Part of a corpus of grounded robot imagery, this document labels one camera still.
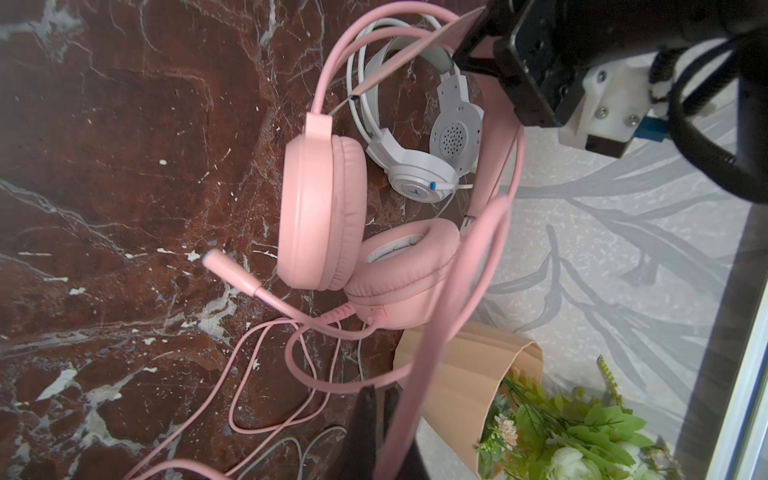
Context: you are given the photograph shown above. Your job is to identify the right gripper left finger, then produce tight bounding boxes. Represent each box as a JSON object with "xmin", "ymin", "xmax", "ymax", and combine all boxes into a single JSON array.
[{"xmin": 330, "ymin": 386, "xmax": 378, "ymax": 480}]

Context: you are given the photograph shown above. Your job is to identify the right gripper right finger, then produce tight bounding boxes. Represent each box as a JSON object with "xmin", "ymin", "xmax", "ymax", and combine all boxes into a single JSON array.
[{"xmin": 383, "ymin": 387, "xmax": 430, "ymax": 479}]

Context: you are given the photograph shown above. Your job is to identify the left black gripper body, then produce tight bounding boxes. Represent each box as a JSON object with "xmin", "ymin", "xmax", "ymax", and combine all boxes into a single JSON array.
[{"xmin": 453, "ymin": 1, "xmax": 653, "ymax": 128}]

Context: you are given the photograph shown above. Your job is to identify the pink headphones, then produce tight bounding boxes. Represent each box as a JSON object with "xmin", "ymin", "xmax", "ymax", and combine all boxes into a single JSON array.
[{"xmin": 203, "ymin": 1, "xmax": 524, "ymax": 365}]

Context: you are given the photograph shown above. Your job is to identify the pink headphone cable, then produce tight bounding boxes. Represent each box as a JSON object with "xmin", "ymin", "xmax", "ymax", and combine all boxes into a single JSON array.
[{"xmin": 123, "ymin": 197, "xmax": 515, "ymax": 480}]

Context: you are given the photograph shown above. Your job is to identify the white headphones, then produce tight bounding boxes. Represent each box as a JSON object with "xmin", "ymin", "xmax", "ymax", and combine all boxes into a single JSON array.
[{"xmin": 350, "ymin": 45, "xmax": 484, "ymax": 204}]

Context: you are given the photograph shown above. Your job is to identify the beige flower pot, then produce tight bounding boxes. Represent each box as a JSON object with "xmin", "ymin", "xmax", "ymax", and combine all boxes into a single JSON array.
[{"xmin": 423, "ymin": 321, "xmax": 543, "ymax": 475}]

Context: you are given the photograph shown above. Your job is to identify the green artificial plant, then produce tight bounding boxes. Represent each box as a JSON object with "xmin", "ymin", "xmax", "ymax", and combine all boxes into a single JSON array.
[{"xmin": 474, "ymin": 358, "xmax": 684, "ymax": 479}]

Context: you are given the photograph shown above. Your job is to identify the grey white headphone cable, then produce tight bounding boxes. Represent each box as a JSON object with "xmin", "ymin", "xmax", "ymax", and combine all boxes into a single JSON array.
[{"xmin": 237, "ymin": 424, "xmax": 349, "ymax": 480}]

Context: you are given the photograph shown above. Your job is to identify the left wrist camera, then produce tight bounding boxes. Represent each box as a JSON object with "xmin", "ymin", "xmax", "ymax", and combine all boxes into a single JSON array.
[{"xmin": 558, "ymin": 49, "xmax": 685, "ymax": 158}]

